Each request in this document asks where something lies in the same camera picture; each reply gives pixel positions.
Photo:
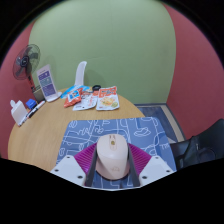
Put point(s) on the white plastic chair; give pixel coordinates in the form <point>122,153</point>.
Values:
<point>80,73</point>

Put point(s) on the white standing sign card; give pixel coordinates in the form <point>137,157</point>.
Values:
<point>47,81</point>

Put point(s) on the white tissue box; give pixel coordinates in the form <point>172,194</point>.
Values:
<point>18,112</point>

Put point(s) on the red and yellow snack packet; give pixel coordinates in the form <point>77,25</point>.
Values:
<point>107,98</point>

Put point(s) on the white snack packet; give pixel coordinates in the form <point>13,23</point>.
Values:
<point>86,103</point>

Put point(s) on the small black round object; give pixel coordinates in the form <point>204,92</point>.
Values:
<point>96,87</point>

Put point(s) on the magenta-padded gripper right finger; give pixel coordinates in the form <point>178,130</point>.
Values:
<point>155,168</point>

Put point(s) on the black office chair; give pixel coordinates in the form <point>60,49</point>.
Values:
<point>200,148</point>

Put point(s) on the small blue box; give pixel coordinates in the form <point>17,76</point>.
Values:
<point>31,104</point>

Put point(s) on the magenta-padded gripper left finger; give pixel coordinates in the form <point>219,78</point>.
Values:
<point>71,168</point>

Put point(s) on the blue-grey patterned mouse pad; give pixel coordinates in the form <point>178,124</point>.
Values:
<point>133,128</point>

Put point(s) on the black and red standing fan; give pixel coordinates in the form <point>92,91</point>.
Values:
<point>26,61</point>

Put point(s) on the whiteboard marker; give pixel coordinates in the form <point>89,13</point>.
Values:
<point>25,118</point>
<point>37,107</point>

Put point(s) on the blue snack packet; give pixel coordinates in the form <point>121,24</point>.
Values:
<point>68,90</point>

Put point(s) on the cream pink computer mouse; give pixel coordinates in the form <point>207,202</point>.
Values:
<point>112,156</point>

